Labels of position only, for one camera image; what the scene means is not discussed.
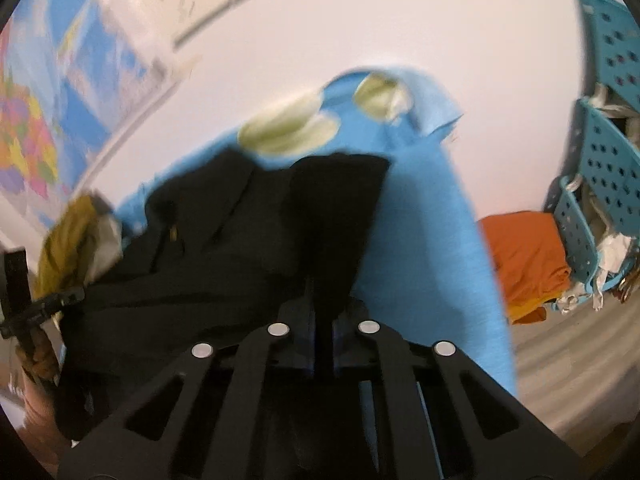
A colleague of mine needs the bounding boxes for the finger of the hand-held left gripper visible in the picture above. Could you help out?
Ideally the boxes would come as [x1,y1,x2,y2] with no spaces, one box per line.
[0,249,87,341]

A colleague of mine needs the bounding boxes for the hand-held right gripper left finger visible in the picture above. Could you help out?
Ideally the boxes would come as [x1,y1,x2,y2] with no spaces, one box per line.
[57,280,317,480]

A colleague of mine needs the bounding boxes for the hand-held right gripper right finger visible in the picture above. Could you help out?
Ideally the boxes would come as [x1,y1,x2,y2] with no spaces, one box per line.
[332,300,586,480]

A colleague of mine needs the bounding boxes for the black garment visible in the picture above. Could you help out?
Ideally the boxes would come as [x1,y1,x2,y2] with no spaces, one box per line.
[52,152,392,441]

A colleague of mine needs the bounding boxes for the person's left forearm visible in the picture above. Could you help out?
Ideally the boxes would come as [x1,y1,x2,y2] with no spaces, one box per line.
[17,385,71,466]

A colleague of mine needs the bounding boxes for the olive and white clothes pile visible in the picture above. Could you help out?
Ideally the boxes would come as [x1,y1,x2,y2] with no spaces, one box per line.
[32,192,123,323]

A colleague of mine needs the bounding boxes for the blue printed bed sheet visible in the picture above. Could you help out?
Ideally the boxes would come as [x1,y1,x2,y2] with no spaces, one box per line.
[60,65,518,411]

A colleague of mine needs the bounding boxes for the orange folded cloth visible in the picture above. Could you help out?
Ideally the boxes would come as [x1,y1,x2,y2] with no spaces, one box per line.
[477,212,573,326]

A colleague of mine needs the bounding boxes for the white crumpled cloths in rack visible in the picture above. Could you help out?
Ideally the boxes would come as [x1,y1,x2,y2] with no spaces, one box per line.
[555,82,640,316]

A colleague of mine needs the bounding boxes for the teal plastic storage rack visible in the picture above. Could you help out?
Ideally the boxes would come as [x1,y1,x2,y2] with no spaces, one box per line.
[542,0,640,296]

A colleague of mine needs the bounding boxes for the colourful wall map poster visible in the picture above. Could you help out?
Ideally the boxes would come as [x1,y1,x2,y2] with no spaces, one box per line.
[0,0,166,241]

